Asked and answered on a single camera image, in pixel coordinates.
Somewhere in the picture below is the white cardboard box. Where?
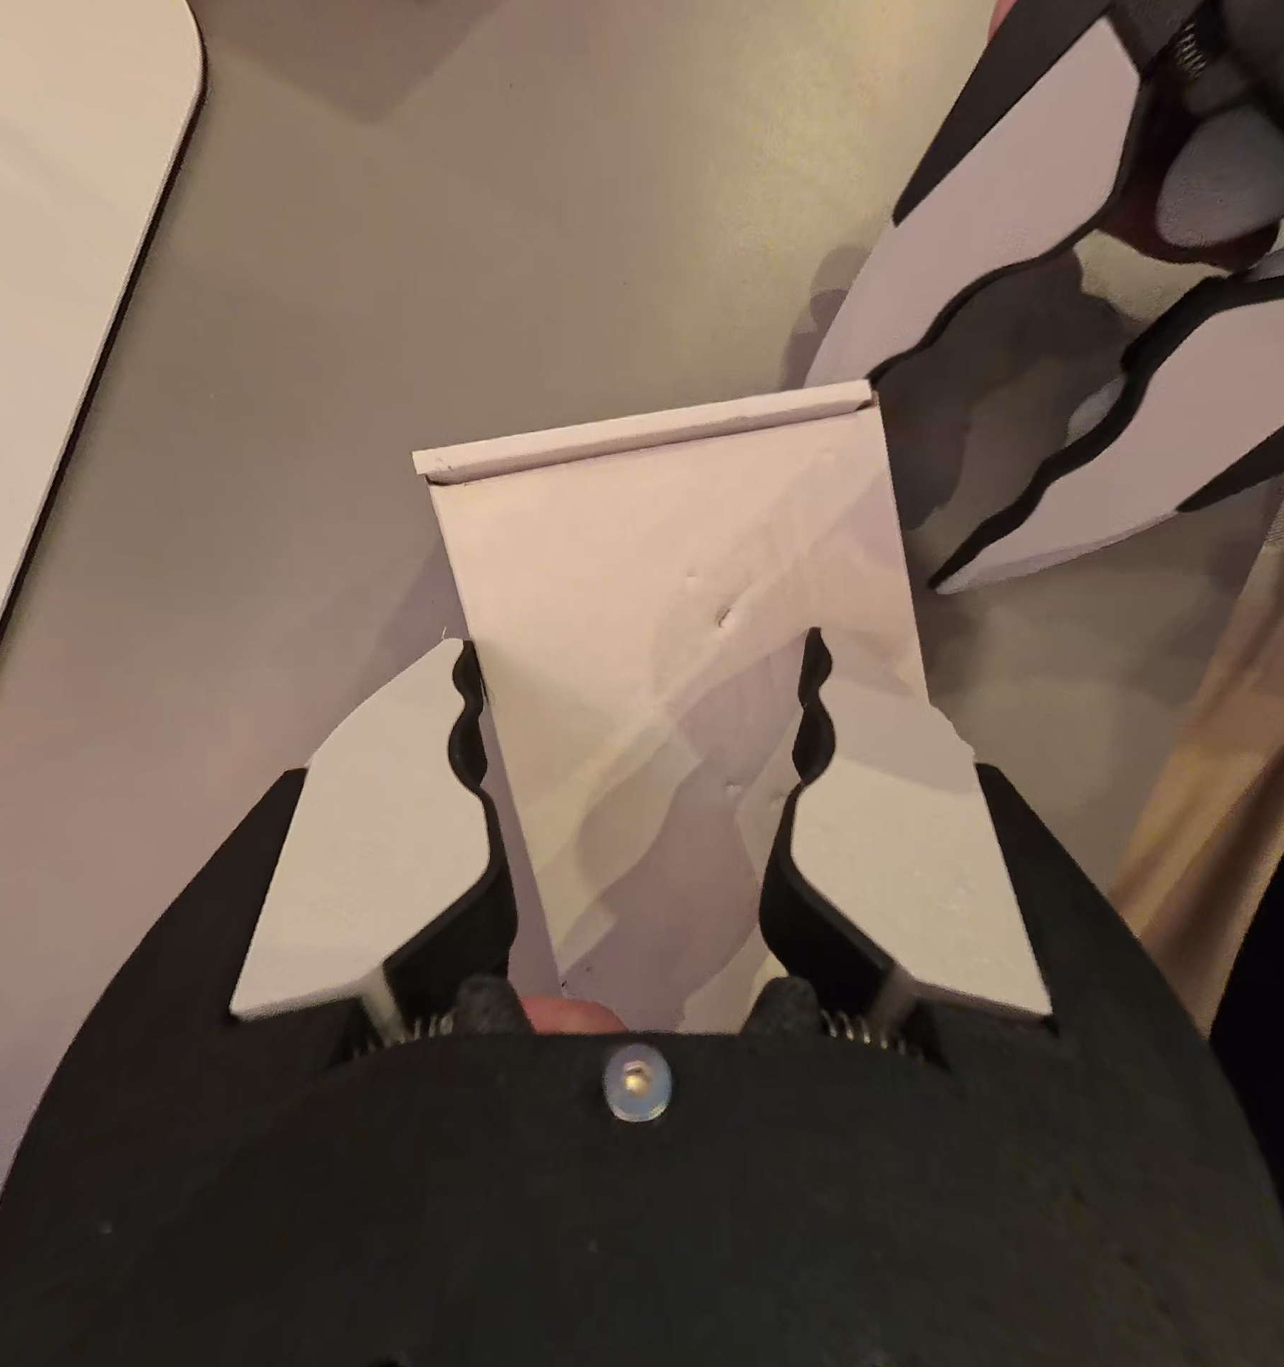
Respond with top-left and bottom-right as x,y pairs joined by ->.
412,382 -> 987,1032

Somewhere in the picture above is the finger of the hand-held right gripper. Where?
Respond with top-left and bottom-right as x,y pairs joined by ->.
930,266 -> 1284,597
801,15 -> 1147,387

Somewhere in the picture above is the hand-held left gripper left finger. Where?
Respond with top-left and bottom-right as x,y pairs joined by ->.
228,639 -> 522,1041

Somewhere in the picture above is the beige cloth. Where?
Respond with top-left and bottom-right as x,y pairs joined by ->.
1110,470 -> 1284,1032

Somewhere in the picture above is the white board with dark edge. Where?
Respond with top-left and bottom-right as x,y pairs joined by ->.
0,0 -> 208,730

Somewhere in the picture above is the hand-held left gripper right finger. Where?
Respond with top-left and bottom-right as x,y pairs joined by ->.
756,626 -> 1055,1032

